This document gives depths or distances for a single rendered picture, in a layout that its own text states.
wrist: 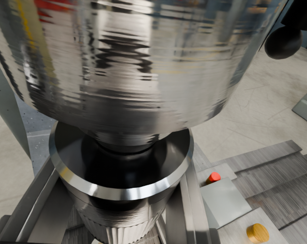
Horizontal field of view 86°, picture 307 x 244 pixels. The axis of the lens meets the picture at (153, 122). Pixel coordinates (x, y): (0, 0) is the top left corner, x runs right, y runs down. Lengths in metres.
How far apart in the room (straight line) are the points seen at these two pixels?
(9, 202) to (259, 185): 1.47
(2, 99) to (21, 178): 1.15
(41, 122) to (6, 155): 1.33
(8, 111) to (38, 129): 0.10
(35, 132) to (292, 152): 0.75
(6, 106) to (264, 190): 0.69
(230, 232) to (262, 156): 0.34
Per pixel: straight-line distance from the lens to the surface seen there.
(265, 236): 0.31
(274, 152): 0.65
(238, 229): 0.31
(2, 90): 0.52
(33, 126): 0.49
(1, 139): 1.94
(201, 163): 0.39
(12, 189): 1.61
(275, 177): 0.58
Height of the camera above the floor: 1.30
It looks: 44 degrees down
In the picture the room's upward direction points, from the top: 12 degrees clockwise
